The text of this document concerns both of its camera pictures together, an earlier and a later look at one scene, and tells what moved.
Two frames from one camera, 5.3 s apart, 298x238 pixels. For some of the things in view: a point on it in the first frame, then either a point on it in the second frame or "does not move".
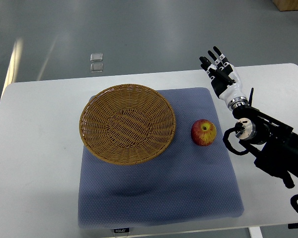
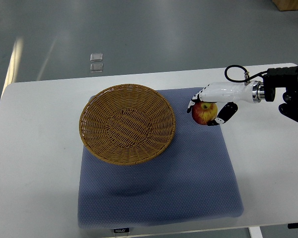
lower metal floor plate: (96, 67) does not move
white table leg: (255, 232) does not move
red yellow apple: (203, 132) -> (203, 112)
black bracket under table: (297, 225) does not move
